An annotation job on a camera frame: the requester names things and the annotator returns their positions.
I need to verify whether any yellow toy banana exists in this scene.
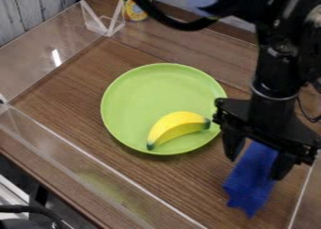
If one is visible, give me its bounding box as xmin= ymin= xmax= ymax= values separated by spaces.
xmin=148 ymin=111 xmax=212 ymax=150

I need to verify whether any black cable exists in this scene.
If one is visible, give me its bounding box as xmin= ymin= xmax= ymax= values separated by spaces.
xmin=0 ymin=204 xmax=67 ymax=229

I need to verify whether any yellow blue tin can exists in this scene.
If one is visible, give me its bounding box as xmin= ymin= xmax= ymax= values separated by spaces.
xmin=121 ymin=0 xmax=149 ymax=22

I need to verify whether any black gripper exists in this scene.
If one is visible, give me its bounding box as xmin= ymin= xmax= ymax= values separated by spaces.
xmin=213 ymin=93 xmax=321 ymax=181

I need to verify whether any green round plate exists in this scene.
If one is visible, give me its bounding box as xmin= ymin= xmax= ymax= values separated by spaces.
xmin=101 ymin=63 xmax=228 ymax=156

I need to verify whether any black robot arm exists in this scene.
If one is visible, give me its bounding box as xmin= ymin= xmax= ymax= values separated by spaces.
xmin=134 ymin=0 xmax=321 ymax=180

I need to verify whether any clear acrylic corner bracket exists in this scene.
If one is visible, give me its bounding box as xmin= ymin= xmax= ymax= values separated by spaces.
xmin=81 ymin=0 xmax=126 ymax=38

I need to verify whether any blue star-shaped block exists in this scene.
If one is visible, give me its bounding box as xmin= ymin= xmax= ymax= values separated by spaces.
xmin=223 ymin=142 xmax=279 ymax=218

